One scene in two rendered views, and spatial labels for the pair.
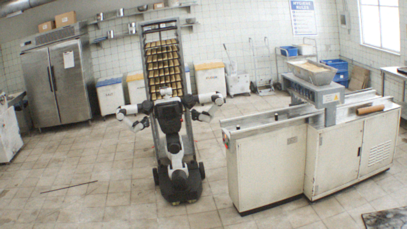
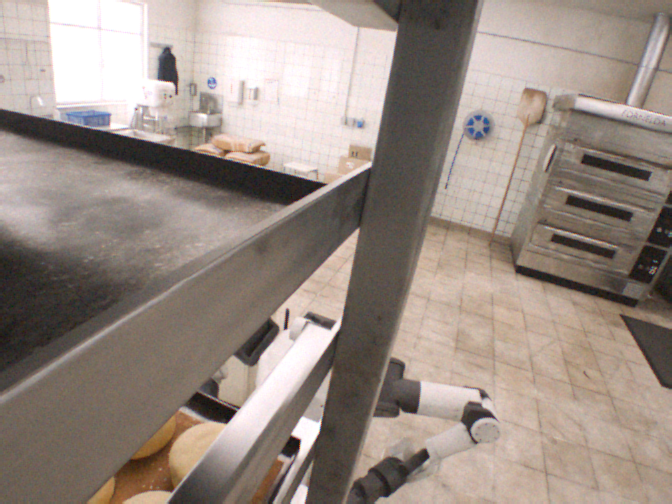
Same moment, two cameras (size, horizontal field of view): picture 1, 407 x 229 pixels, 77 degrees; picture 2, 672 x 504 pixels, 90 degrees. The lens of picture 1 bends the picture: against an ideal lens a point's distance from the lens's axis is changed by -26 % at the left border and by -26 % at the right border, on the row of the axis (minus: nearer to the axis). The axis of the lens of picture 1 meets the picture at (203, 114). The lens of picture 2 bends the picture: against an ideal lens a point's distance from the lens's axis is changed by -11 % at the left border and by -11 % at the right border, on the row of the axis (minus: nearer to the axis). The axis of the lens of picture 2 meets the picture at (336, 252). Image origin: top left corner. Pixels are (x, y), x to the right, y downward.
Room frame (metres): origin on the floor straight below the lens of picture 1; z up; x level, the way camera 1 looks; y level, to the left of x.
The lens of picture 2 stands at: (3.92, 0.66, 1.73)
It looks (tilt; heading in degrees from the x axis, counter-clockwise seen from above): 25 degrees down; 202
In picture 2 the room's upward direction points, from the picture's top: 10 degrees clockwise
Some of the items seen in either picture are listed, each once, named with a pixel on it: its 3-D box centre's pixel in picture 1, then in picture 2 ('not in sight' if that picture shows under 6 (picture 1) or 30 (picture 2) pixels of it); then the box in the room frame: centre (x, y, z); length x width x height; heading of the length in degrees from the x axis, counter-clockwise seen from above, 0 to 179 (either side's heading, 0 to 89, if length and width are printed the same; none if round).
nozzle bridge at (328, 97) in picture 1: (311, 97); not in sight; (2.79, -1.03, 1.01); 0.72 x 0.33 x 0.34; 12
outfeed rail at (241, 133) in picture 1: (328, 113); not in sight; (2.67, -1.17, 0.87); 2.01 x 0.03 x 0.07; 102
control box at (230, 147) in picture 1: (227, 140); not in sight; (2.62, -0.18, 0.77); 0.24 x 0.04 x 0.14; 12
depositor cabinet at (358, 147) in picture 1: (344, 142); not in sight; (2.89, -1.49, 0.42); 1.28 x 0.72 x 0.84; 102
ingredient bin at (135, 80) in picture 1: (142, 91); not in sight; (6.21, 1.10, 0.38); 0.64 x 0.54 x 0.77; 7
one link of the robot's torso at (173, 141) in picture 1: (173, 140); not in sight; (3.10, 0.33, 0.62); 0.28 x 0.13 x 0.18; 6
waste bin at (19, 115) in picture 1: (21, 116); not in sight; (5.94, 4.14, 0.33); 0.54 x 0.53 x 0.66; 96
